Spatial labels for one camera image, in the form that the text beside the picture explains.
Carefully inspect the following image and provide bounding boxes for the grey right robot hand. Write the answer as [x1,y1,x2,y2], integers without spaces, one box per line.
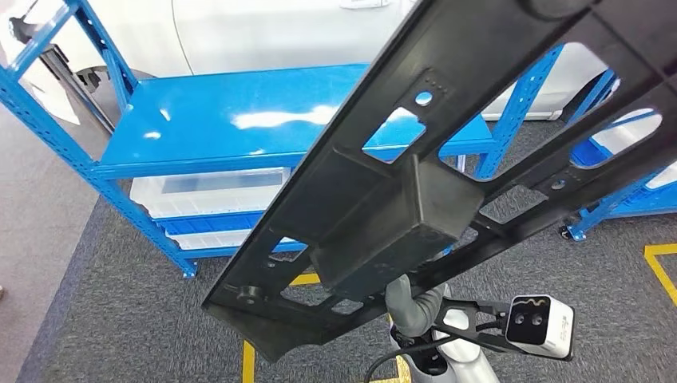
[385,274,426,338]

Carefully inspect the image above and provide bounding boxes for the black plastic mounting plate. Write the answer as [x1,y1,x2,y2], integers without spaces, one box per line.
[202,0,677,363]

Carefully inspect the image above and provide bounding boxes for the blue metal shelf rack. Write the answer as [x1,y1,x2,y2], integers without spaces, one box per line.
[560,69,677,242]
[0,0,564,278]

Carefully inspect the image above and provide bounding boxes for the white plastic storage bin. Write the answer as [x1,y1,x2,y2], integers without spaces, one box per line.
[168,228,311,251]
[129,168,293,219]

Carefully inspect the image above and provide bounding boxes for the white car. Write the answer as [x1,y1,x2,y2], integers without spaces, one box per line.
[0,0,620,128]

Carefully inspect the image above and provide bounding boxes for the dark grey metal beam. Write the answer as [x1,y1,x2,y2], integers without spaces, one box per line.
[9,15,117,133]

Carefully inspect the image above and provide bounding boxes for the black camera cable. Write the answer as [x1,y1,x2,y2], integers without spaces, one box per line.
[362,322,509,383]

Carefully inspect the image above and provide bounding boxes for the black camera bracket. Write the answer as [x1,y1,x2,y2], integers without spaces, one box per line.
[430,297,575,363]

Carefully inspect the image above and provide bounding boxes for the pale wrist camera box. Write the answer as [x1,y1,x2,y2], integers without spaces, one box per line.
[505,294,575,361]

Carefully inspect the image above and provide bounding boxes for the white car door handle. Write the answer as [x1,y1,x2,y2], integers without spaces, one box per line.
[339,0,391,10]

